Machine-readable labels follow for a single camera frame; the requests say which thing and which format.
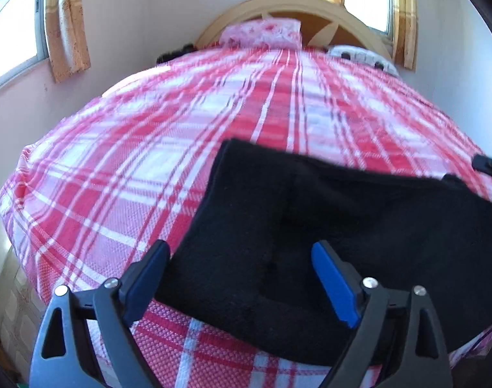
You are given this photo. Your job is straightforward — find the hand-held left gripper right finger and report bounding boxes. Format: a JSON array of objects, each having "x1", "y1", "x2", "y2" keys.
[{"x1": 311, "y1": 240, "x2": 455, "y2": 388}]

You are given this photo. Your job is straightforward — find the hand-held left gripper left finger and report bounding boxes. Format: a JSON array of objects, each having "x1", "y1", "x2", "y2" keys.
[{"x1": 30, "y1": 240, "x2": 171, "y2": 388}]

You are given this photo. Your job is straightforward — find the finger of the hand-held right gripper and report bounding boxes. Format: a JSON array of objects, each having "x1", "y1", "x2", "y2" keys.
[{"x1": 472, "y1": 153, "x2": 492, "y2": 191}]

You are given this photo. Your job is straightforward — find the black pants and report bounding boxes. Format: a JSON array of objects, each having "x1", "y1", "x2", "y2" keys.
[{"x1": 154, "y1": 138, "x2": 492, "y2": 366}]

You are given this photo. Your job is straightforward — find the beige patterned bed base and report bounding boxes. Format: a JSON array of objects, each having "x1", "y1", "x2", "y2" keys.
[{"x1": 0, "y1": 246, "x2": 42, "y2": 376}]

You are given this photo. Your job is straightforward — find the bed with red plaid sheet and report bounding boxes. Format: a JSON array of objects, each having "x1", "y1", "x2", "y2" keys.
[{"x1": 0, "y1": 44, "x2": 492, "y2": 388}]

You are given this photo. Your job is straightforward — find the white patterned pillow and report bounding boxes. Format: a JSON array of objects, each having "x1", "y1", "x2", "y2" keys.
[{"x1": 326, "y1": 44, "x2": 400, "y2": 77}]

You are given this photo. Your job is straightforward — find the black object beside bed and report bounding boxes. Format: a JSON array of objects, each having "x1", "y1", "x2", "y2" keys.
[{"x1": 155, "y1": 44, "x2": 195, "y2": 65}]

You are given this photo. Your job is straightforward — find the cream wooden headboard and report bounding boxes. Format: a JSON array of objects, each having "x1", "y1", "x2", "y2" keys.
[{"x1": 194, "y1": 0, "x2": 394, "y2": 59}]

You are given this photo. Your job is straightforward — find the pink floral pillow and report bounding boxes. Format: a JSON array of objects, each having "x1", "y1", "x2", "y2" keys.
[{"x1": 219, "y1": 18, "x2": 302, "y2": 49}]

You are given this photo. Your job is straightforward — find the side window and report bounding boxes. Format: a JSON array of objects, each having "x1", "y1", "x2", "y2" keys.
[{"x1": 0, "y1": 0, "x2": 49, "y2": 94}]

